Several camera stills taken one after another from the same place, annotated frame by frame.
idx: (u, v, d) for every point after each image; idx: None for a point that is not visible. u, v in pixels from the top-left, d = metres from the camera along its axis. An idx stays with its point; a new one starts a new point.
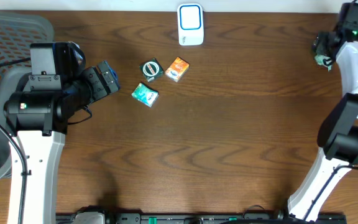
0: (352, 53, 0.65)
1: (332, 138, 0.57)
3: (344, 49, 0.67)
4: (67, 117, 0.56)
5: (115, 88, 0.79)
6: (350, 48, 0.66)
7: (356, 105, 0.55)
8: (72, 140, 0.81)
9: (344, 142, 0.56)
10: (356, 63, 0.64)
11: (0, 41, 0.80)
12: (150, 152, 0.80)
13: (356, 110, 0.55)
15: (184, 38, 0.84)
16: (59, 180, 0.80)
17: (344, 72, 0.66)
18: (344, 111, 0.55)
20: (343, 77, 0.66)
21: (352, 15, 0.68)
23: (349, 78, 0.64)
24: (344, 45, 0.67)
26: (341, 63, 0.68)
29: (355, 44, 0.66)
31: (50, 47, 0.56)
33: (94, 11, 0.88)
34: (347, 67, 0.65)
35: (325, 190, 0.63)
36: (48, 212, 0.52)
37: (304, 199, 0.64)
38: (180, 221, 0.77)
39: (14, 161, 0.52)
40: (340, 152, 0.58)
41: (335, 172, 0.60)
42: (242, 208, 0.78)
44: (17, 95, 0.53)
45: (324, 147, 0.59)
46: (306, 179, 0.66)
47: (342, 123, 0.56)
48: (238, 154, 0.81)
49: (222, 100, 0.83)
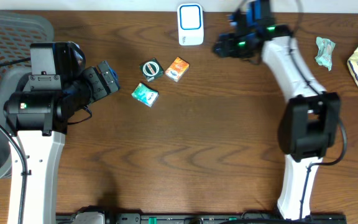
0: (276, 52, 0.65)
1: (293, 144, 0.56)
3: (269, 50, 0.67)
4: (66, 117, 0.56)
5: (115, 88, 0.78)
6: (274, 48, 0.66)
7: (301, 108, 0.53)
8: (71, 140, 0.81)
9: (304, 144, 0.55)
10: (284, 61, 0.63)
11: (0, 41, 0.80)
12: (150, 152, 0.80)
13: (304, 111, 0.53)
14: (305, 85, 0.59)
15: (184, 39, 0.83)
16: (59, 180, 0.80)
17: (279, 73, 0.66)
18: (294, 117, 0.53)
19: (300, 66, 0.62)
20: (280, 78, 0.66)
21: (261, 12, 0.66)
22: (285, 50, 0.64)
23: (285, 79, 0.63)
24: (266, 45, 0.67)
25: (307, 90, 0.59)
26: (273, 62, 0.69)
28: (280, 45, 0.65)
29: (276, 42, 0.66)
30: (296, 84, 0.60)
31: (50, 47, 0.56)
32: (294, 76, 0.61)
33: (94, 11, 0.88)
34: (279, 67, 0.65)
35: (307, 188, 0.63)
36: (48, 212, 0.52)
37: (293, 200, 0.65)
38: (180, 221, 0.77)
39: (14, 161, 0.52)
40: (305, 152, 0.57)
41: (309, 170, 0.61)
42: (243, 208, 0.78)
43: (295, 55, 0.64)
44: (17, 95, 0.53)
45: (289, 152, 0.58)
46: (286, 182, 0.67)
47: (296, 129, 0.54)
48: (238, 154, 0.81)
49: (222, 100, 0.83)
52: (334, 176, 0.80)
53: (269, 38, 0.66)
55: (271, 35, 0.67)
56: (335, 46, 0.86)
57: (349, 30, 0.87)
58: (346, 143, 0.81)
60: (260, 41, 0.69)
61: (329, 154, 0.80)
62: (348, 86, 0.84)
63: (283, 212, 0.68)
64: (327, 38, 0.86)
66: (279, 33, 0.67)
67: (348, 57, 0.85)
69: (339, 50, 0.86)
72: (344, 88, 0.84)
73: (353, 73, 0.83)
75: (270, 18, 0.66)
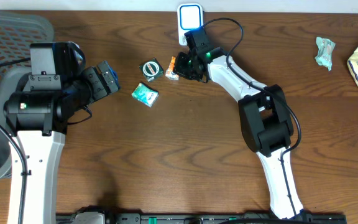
0: (218, 70, 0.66)
1: (258, 141, 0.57)
3: (211, 70, 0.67)
4: (66, 117, 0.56)
5: (115, 88, 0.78)
6: (214, 66, 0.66)
7: (252, 105, 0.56)
8: (71, 140, 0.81)
9: (267, 137, 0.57)
10: (226, 75, 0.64)
11: (0, 40, 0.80)
12: (150, 152, 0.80)
13: (255, 107, 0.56)
14: (248, 86, 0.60)
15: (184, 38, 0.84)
16: (59, 180, 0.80)
17: (227, 88, 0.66)
18: (248, 115, 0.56)
19: (240, 74, 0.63)
20: (230, 93, 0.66)
21: (197, 40, 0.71)
22: (225, 65, 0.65)
23: (232, 89, 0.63)
24: (209, 66, 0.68)
25: (252, 89, 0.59)
26: (220, 81, 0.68)
28: (219, 63, 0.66)
29: (215, 61, 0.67)
30: (242, 89, 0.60)
31: (50, 47, 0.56)
32: (237, 83, 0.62)
33: (94, 11, 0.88)
34: (225, 83, 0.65)
35: (288, 180, 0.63)
36: (48, 212, 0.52)
37: (281, 197, 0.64)
38: (180, 221, 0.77)
39: (14, 161, 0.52)
40: (271, 145, 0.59)
41: (283, 160, 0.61)
42: (243, 208, 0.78)
43: (235, 68, 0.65)
44: (17, 95, 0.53)
45: (258, 150, 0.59)
46: (268, 182, 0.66)
47: (254, 124, 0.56)
48: (238, 154, 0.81)
49: (222, 99, 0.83)
52: (334, 176, 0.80)
53: (208, 61, 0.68)
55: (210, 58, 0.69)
56: (335, 46, 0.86)
57: (349, 30, 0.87)
58: (346, 143, 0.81)
60: (204, 65, 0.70)
61: (329, 154, 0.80)
62: (348, 86, 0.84)
63: (278, 214, 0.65)
64: (327, 38, 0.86)
66: (218, 54, 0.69)
67: (348, 57, 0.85)
69: (339, 50, 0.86)
72: (344, 88, 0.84)
73: (353, 73, 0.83)
75: (207, 43, 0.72)
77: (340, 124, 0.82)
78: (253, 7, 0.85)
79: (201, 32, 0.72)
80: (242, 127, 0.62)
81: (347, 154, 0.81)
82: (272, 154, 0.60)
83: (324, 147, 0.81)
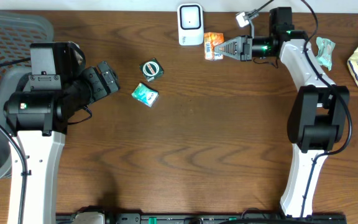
0: (291, 51, 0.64)
1: (301, 132, 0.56)
3: (284, 50, 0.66)
4: (67, 117, 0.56)
5: (115, 88, 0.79)
6: (289, 47, 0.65)
7: (312, 96, 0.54)
8: (71, 140, 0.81)
9: (312, 133, 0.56)
10: (299, 58, 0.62)
11: (0, 40, 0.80)
12: (150, 152, 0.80)
13: (315, 99, 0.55)
14: (317, 78, 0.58)
15: (184, 38, 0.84)
16: (59, 180, 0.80)
17: (293, 71, 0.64)
18: (304, 104, 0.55)
19: (314, 63, 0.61)
20: (293, 75, 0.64)
21: (281, 19, 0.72)
22: (300, 50, 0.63)
23: (298, 76, 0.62)
24: (283, 45, 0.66)
25: (319, 82, 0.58)
26: (288, 63, 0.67)
28: (297, 45, 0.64)
29: (291, 42, 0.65)
30: (309, 78, 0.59)
31: (50, 47, 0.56)
32: (307, 70, 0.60)
33: (93, 11, 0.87)
34: (293, 65, 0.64)
35: (311, 183, 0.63)
36: (48, 212, 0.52)
37: (295, 197, 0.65)
38: (180, 221, 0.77)
39: (14, 161, 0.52)
40: (312, 142, 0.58)
41: (315, 162, 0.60)
42: (242, 208, 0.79)
43: (311, 55, 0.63)
44: (16, 95, 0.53)
45: (296, 142, 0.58)
46: (291, 175, 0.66)
47: (304, 114, 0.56)
48: (238, 154, 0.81)
49: (222, 99, 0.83)
52: (334, 176, 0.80)
53: (286, 38, 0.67)
55: (288, 37, 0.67)
56: (335, 46, 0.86)
57: (349, 30, 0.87)
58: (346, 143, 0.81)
60: (280, 42, 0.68)
61: None
62: (348, 86, 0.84)
63: (284, 208, 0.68)
64: (327, 38, 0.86)
66: (297, 37, 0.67)
67: (348, 57, 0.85)
69: (339, 50, 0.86)
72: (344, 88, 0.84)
73: (353, 73, 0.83)
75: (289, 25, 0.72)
77: None
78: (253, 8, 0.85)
79: (288, 12, 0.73)
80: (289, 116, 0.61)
81: (347, 154, 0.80)
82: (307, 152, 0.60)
83: None
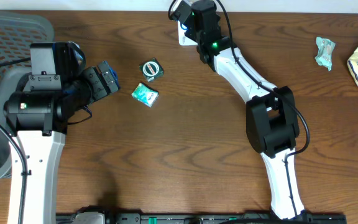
0: (225, 63, 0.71)
1: (263, 142, 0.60)
3: (217, 62, 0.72)
4: (66, 117, 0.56)
5: (115, 88, 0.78)
6: (222, 60, 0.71)
7: (260, 108, 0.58)
8: (71, 140, 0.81)
9: (273, 139, 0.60)
10: (234, 70, 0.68)
11: (0, 40, 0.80)
12: (150, 152, 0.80)
13: (263, 109, 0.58)
14: (258, 86, 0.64)
15: (184, 38, 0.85)
16: (59, 180, 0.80)
17: (233, 80, 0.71)
18: (256, 118, 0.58)
19: (248, 70, 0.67)
20: (234, 85, 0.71)
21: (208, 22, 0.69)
22: (232, 60, 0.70)
23: (240, 85, 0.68)
24: (215, 59, 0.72)
25: (261, 89, 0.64)
26: (225, 73, 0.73)
28: (227, 56, 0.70)
29: (222, 53, 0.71)
30: (250, 89, 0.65)
31: (50, 47, 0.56)
32: (246, 81, 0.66)
33: (93, 11, 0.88)
34: (232, 76, 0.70)
35: (291, 182, 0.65)
36: (48, 211, 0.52)
37: (283, 198, 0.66)
38: (180, 221, 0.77)
39: (14, 161, 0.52)
40: (276, 145, 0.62)
41: (286, 162, 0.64)
42: (243, 208, 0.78)
43: (242, 61, 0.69)
44: (17, 94, 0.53)
45: (262, 150, 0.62)
46: (271, 183, 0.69)
47: (260, 126, 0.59)
48: (238, 154, 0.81)
49: (222, 99, 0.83)
52: (334, 176, 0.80)
53: (215, 52, 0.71)
55: (216, 49, 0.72)
56: (335, 46, 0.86)
57: (348, 30, 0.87)
58: (346, 142, 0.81)
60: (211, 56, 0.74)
61: (329, 154, 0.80)
62: (348, 86, 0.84)
63: (278, 213, 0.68)
64: (327, 38, 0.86)
66: (225, 44, 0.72)
67: (348, 57, 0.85)
69: (339, 50, 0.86)
72: (344, 88, 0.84)
73: (354, 73, 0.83)
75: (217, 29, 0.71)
77: (340, 125, 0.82)
78: (245, 7, 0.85)
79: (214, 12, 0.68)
80: (248, 126, 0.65)
81: (347, 154, 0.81)
82: (277, 155, 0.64)
83: (324, 147, 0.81)
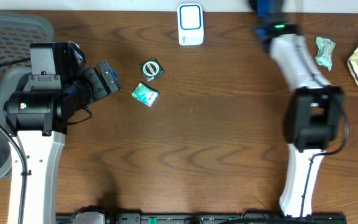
0: (283, 48, 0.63)
1: (298, 134, 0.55)
3: (275, 45, 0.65)
4: (66, 117, 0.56)
5: (115, 88, 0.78)
6: (281, 43, 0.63)
7: (306, 98, 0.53)
8: (71, 140, 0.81)
9: (308, 134, 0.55)
10: (293, 56, 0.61)
11: (0, 41, 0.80)
12: (150, 152, 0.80)
13: (309, 101, 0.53)
14: (311, 78, 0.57)
15: (184, 38, 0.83)
16: (59, 180, 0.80)
17: (285, 68, 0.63)
18: (299, 107, 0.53)
19: (307, 61, 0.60)
20: (284, 73, 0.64)
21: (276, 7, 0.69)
22: (292, 46, 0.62)
23: (291, 73, 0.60)
24: (275, 41, 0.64)
25: (314, 83, 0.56)
26: (279, 59, 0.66)
28: (289, 41, 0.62)
29: (284, 37, 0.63)
30: (302, 78, 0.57)
31: (50, 47, 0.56)
32: (301, 70, 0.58)
33: (93, 11, 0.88)
34: (286, 63, 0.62)
35: (309, 182, 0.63)
36: (48, 211, 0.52)
37: (295, 195, 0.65)
38: (180, 221, 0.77)
39: (14, 161, 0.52)
40: (309, 142, 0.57)
41: (312, 162, 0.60)
42: (243, 208, 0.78)
43: (302, 51, 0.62)
44: (16, 94, 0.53)
45: (293, 142, 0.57)
46: (289, 177, 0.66)
47: (300, 117, 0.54)
48: (238, 154, 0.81)
49: (222, 99, 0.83)
52: (334, 176, 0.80)
53: (278, 33, 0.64)
55: (279, 32, 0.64)
56: (335, 46, 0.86)
57: (348, 30, 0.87)
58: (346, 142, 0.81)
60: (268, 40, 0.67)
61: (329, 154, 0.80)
62: (348, 86, 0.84)
63: (283, 208, 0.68)
64: (327, 38, 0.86)
66: (289, 30, 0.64)
67: (348, 57, 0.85)
69: (339, 50, 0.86)
72: (344, 88, 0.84)
73: (354, 73, 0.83)
75: (283, 14, 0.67)
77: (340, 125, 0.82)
78: (245, 7, 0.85)
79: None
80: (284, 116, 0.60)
81: (347, 154, 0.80)
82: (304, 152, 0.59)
83: None
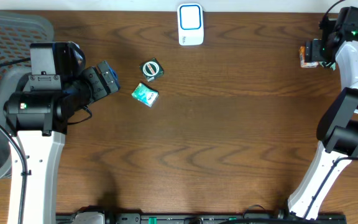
0: (350, 51, 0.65)
1: (331, 130, 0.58)
3: (343, 48, 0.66)
4: (67, 117, 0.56)
5: (115, 88, 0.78)
6: (349, 47, 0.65)
7: (353, 98, 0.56)
8: (72, 140, 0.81)
9: (342, 134, 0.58)
10: (355, 61, 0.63)
11: (0, 41, 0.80)
12: (150, 152, 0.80)
13: (356, 104, 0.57)
14: None
15: (184, 38, 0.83)
16: (59, 180, 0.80)
17: (342, 69, 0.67)
18: (342, 104, 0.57)
19: None
20: (341, 72, 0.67)
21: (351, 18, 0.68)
22: None
23: (348, 74, 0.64)
24: (343, 44, 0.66)
25: None
26: (339, 60, 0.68)
28: (357, 46, 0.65)
29: (353, 43, 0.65)
30: (357, 83, 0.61)
31: (50, 47, 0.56)
32: None
33: (93, 11, 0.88)
34: (345, 65, 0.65)
35: (325, 186, 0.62)
36: (48, 211, 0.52)
37: (306, 195, 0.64)
38: (180, 221, 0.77)
39: (14, 161, 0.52)
40: (339, 144, 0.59)
41: (335, 165, 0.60)
42: (242, 208, 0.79)
43: None
44: (16, 94, 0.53)
45: (323, 139, 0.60)
46: (305, 176, 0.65)
47: (339, 114, 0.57)
48: (238, 154, 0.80)
49: (222, 99, 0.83)
52: None
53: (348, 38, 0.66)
55: (352, 37, 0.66)
56: None
57: None
58: None
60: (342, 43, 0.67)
61: None
62: None
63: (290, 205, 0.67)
64: None
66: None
67: None
69: None
72: None
73: None
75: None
77: None
78: (245, 7, 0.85)
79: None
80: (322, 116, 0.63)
81: None
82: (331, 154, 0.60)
83: None
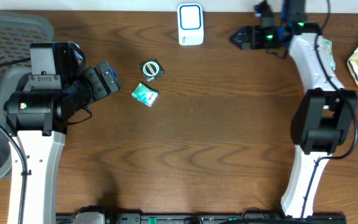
0: (303, 46, 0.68)
1: (304, 135, 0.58)
3: (295, 43, 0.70)
4: (66, 117, 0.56)
5: (115, 88, 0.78)
6: (301, 42, 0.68)
7: (318, 100, 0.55)
8: (71, 140, 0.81)
9: (315, 135, 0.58)
10: (309, 56, 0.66)
11: (0, 41, 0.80)
12: (150, 152, 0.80)
13: (322, 104, 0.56)
14: (325, 80, 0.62)
15: (184, 38, 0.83)
16: (59, 180, 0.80)
17: (301, 66, 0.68)
18: (309, 109, 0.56)
19: (322, 61, 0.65)
20: (301, 71, 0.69)
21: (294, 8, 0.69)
22: (311, 46, 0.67)
23: (306, 71, 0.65)
24: (294, 39, 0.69)
25: (327, 84, 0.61)
26: (297, 57, 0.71)
28: (307, 40, 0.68)
29: (304, 36, 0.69)
30: (317, 79, 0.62)
31: (50, 47, 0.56)
32: (316, 70, 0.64)
33: (93, 11, 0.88)
34: (302, 61, 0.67)
35: (312, 185, 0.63)
36: (48, 211, 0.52)
37: (296, 196, 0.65)
38: (180, 221, 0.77)
39: (14, 161, 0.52)
40: (316, 144, 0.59)
41: (317, 164, 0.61)
42: (243, 208, 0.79)
43: (321, 51, 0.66)
44: (17, 94, 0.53)
45: (299, 143, 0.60)
46: (292, 178, 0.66)
47: (309, 119, 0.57)
48: (238, 154, 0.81)
49: (222, 99, 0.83)
52: (335, 176, 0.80)
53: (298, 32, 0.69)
55: (301, 29, 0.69)
56: (335, 46, 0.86)
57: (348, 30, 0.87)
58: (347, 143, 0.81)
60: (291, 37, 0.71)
61: None
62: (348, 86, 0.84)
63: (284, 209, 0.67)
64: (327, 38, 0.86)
66: (309, 29, 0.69)
67: (348, 57, 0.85)
69: (339, 50, 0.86)
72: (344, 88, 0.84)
73: (354, 73, 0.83)
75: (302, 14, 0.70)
77: None
78: (245, 7, 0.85)
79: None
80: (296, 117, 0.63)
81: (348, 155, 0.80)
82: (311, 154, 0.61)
83: None
